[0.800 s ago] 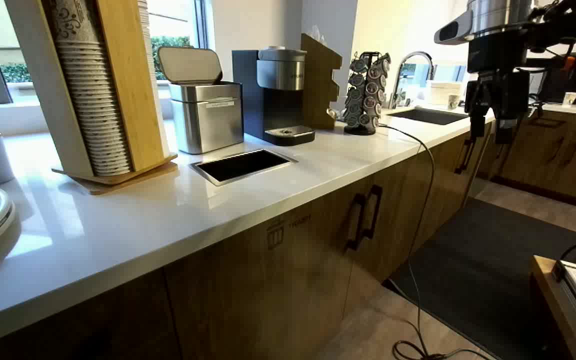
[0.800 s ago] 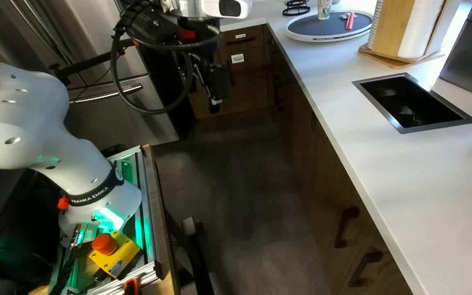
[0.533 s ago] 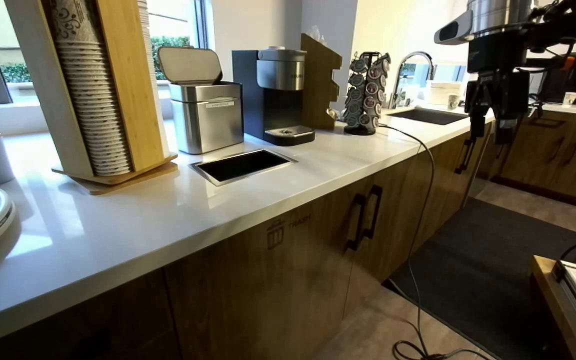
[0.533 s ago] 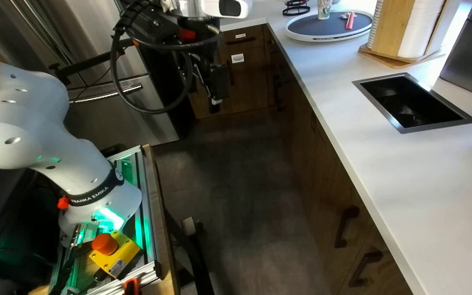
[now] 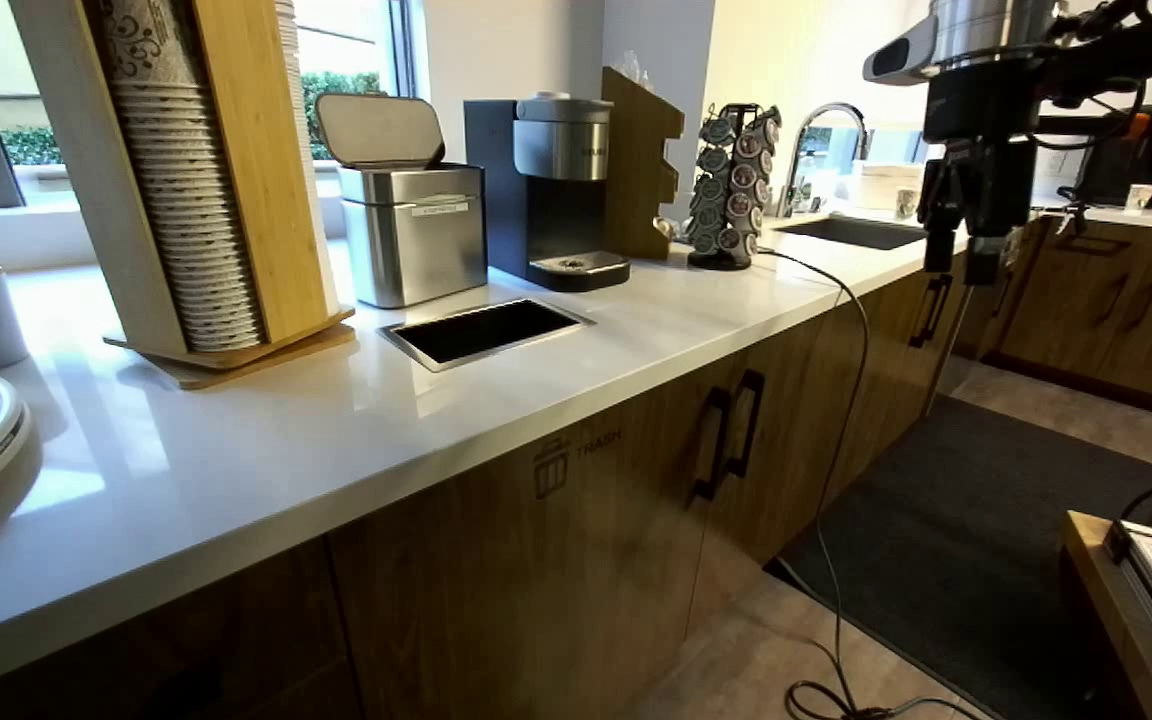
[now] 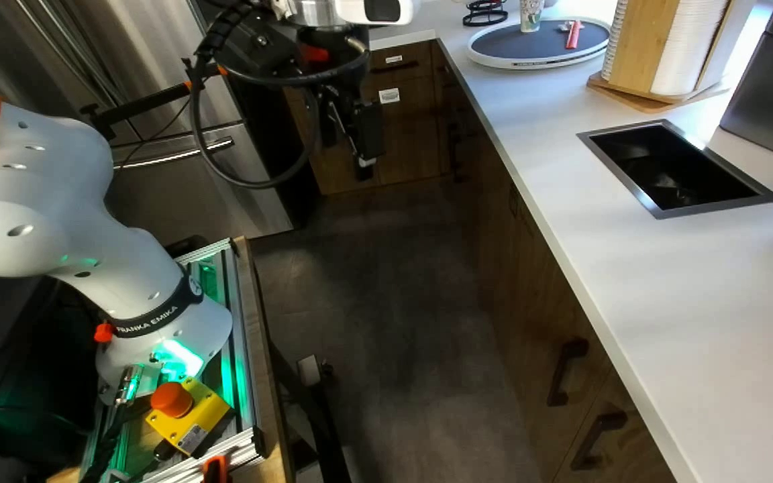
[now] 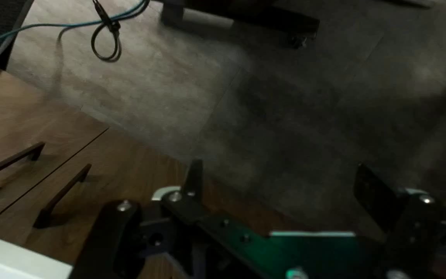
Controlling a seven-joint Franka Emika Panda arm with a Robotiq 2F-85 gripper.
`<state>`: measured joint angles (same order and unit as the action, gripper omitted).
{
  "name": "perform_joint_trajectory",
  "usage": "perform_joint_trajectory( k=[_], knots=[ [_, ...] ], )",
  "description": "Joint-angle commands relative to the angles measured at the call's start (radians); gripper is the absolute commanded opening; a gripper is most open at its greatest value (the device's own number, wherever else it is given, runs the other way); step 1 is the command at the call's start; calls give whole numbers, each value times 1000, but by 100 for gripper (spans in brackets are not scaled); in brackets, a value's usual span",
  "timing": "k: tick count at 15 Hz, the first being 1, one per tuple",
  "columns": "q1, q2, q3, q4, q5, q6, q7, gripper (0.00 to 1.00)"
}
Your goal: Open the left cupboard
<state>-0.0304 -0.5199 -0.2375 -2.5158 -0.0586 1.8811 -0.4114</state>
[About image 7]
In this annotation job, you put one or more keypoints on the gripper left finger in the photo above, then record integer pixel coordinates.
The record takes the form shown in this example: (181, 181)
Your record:
(110, 240)

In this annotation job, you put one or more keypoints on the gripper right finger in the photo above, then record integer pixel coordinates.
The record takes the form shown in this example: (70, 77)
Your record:
(412, 228)

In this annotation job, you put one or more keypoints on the wooden cupboard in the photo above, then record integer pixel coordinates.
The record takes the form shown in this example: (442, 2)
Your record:
(122, 174)

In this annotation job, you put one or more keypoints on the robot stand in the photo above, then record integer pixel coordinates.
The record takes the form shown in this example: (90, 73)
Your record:
(254, 15)

